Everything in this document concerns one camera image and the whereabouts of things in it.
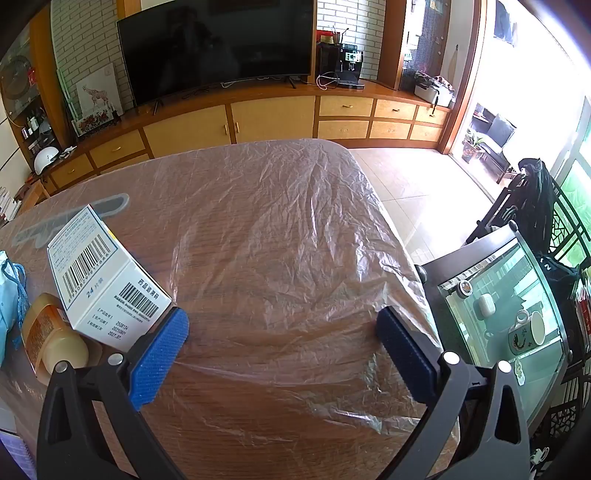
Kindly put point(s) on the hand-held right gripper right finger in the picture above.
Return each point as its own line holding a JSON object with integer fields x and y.
{"x": 406, "y": 357}

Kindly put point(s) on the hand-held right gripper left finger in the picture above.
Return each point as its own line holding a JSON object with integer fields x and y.
{"x": 159, "y": 357}

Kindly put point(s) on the white medicine box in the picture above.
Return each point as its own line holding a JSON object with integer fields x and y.
{"x": 106, "y": 286}

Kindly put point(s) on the small round tin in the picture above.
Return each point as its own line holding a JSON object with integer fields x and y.
{"x": 464, "y": 288}

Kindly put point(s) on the white earbud case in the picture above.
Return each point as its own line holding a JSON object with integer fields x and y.
{"x": 486, "y": 305}

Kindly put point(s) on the amber plastic bottle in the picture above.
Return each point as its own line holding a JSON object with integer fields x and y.
{"x": 51, "y": 337}

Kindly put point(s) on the white printed mug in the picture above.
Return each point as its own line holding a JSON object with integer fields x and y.
{"x": 524, "y": 334}

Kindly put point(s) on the glass top side table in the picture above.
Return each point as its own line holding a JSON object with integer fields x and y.
{"x": 498, "y": 277}

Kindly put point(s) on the dark wooden chair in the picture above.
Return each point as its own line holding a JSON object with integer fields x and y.
{"x": 489, "y": 212}

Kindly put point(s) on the black bag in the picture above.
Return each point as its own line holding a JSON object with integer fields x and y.
{"x": 561, "y": 286}

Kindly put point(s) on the grey flat strip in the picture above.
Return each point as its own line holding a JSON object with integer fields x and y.
{"x": 32, "y": 233}

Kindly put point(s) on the black jacket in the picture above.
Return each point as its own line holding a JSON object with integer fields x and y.
{"x": 535, "y": 203}

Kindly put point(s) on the stack of books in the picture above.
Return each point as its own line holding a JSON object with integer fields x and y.
{"x": 8, "y": 207}

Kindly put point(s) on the potted plant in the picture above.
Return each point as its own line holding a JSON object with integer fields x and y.
{"x": 472, "y": 147}

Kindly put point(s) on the white helmet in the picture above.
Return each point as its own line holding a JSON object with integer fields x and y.
{"x": 46, "y": 159}

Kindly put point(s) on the dark outdoor sofa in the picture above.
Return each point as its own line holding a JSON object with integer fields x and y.
{"x": 498, "y": 134}

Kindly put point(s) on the framed flower picture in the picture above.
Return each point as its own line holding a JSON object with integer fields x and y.
{"x": 94, "y": 122}

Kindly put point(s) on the long wooden drawer cabinet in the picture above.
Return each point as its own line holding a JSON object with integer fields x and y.
{"x": 272, "y": 120}

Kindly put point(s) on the white printer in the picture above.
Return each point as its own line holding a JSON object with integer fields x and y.
{"x": 431, "y": 94}

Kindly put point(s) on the giraffe painting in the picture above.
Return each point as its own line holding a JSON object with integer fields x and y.
{"x": 99, "y": 92}

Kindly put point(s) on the glass display cabinet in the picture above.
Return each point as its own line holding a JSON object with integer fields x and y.
{"x": 32, "y": 115}

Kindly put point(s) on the green leaning pole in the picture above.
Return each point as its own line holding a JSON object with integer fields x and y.
{"x": 65, "y": 99}

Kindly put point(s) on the black coffee machine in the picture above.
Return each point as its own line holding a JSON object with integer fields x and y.
{"x": 352, "y": 64}

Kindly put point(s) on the black box appliance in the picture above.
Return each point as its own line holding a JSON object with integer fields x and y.
{"x": 328, "y": 62}

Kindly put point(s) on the black flat television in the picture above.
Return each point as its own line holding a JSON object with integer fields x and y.
{"x": 217, "y": 46}

